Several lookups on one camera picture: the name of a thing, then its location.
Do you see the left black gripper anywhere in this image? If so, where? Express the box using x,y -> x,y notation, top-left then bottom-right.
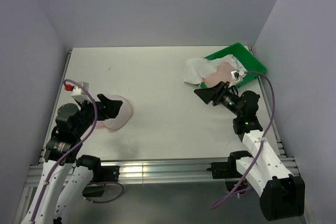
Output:
74,93 -> 122,136

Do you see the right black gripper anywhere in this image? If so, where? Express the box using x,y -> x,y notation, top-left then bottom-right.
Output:
194,81 -> 243,117

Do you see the beige pink bra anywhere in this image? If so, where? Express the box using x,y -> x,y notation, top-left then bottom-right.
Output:
202,61 -> 236,88

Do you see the pink-rimmed mesh laundry bag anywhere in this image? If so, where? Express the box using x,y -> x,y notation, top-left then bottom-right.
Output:
96,95 -> 133,132

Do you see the white bra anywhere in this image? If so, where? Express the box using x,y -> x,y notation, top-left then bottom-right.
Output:
182,54 -> 249,86

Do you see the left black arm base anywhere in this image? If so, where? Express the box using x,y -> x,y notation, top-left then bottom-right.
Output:
76,155 -> 120,198

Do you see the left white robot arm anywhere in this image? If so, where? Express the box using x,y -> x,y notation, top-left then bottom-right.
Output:
22,94 -> 123,223

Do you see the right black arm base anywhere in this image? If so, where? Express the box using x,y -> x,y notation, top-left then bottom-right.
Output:
206,162 -> 242,191

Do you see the green plastic tray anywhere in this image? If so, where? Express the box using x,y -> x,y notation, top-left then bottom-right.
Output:
205,43 -> 267,73

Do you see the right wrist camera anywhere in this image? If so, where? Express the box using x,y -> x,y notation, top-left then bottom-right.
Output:
229,70 -> 246,87

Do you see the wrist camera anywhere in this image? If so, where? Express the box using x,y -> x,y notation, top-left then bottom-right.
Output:
64,84 -> 90,103
229,70 -> 246,87

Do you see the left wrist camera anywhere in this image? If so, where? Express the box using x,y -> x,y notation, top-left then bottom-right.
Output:
64,84 -> 90,103

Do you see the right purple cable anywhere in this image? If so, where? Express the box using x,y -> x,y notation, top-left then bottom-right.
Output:
211,70 -> 275,210

